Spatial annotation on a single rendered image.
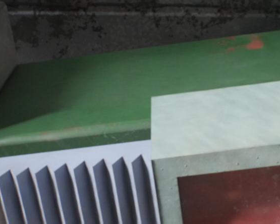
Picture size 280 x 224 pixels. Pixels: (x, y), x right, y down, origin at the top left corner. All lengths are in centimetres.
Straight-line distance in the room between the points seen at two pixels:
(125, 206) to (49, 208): 5
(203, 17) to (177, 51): 55
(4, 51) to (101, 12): 57
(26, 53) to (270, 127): 89
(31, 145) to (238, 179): 18
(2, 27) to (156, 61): 16
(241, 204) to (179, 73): 20
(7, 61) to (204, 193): 31
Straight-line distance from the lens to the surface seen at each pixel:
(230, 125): 41
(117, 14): 120
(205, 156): 38
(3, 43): 65
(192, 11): 120
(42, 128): 51
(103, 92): 57
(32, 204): 41
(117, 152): 40
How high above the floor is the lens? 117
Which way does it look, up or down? 68 degrees down
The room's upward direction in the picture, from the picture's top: 177 degrees counter-clockwise
